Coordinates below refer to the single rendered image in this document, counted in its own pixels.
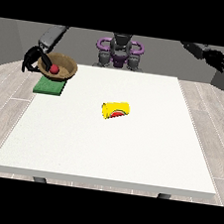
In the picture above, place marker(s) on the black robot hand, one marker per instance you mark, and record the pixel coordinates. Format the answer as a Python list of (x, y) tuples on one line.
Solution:
[(217, 59), (31, 58)]

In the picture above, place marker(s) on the brown wooden bowl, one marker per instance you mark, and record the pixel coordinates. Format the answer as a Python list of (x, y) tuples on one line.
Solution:
[(62, 64)]

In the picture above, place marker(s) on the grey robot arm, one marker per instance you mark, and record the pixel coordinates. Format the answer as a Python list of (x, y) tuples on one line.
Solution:
[(195, 49), (52, 37)]

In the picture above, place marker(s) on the small red ball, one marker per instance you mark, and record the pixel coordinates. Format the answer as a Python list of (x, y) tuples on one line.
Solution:
[(54, 68)]

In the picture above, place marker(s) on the green square pad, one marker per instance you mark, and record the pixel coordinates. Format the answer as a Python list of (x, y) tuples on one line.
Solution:
[(49, 86)]

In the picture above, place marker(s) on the yellow cup with melon print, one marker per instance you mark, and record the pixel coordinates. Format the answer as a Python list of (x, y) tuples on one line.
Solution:
[(115, 109)]

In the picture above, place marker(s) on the grey robot trunk purple rings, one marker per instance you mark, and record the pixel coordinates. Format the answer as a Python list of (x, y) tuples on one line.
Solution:
[(120, 53)]

